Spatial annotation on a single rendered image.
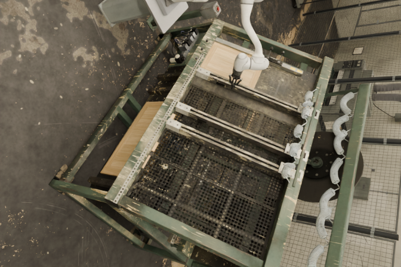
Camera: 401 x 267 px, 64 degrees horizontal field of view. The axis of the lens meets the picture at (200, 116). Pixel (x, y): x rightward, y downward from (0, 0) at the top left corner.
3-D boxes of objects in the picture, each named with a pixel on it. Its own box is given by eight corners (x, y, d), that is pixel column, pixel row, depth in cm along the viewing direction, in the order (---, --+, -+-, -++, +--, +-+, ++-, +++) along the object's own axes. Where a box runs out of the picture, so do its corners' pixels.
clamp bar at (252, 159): (169, 120, 282) (170, 105, 262) (299, 176, 268) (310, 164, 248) (164, 129, 277) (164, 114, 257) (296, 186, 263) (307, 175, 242)
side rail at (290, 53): (223, 29, 359) (225, 21, 350) (318, 65, 346) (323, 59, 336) (221, 33, 356) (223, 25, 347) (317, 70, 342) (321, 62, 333)
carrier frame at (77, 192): (161, 31, 401) (217, 20, 352) (208, 106, 486) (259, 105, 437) (48, 184, 286) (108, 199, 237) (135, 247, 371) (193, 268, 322)
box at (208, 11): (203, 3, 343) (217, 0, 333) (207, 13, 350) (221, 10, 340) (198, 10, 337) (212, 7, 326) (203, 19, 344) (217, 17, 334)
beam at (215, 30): (213, 25, 361) (215, 17, 351) (223, 29, 359) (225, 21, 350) (105, 202, 245) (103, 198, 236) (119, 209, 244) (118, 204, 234)
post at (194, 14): (151, 19, 388) (203, 8, 344) (154, 23, 391) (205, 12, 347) (150, 22, 385) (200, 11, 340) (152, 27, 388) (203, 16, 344)
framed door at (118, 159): (147, 103, 349) (146, 101, 347) (187, 102, 316) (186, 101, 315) (101, 174, 301) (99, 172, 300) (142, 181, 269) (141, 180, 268)
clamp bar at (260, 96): (199, 70, 316) (201, 53, 296) (315, 117, 302) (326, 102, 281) (194, 77, 311) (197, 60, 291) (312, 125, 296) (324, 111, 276)
